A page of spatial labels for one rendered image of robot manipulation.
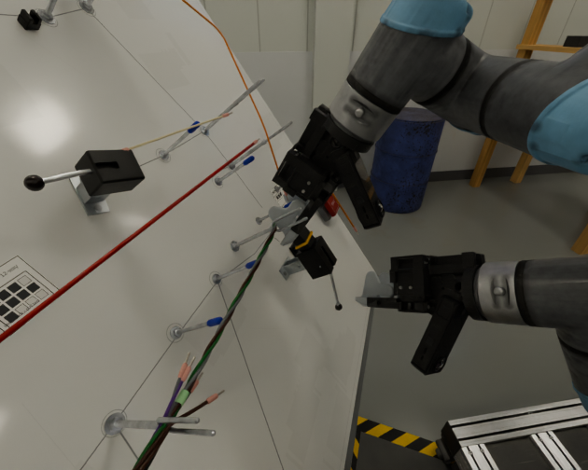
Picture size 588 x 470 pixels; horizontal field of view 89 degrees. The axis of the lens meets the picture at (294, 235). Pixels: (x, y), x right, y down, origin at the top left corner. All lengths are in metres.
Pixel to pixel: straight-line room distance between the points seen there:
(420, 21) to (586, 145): 0.17
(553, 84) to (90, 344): 0.46
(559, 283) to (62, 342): 0.47
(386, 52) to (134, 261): 0.35
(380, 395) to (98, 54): 1.62
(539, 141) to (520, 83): 0.06
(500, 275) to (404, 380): 1.40
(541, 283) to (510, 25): 3.46
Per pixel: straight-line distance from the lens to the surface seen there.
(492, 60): 0.40
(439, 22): 0.36
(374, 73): 0.36
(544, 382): 2.10
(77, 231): 0.38
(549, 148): 0.32
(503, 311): 0.42
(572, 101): 0.32
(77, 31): 0.54
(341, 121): 0.37
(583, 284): 0.39
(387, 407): 1.68
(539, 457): 1.60
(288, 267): 0.55
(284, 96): 2.98
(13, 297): 0.35
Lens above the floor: 1.47
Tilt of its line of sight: 35 degrees down
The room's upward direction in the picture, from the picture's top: straight up
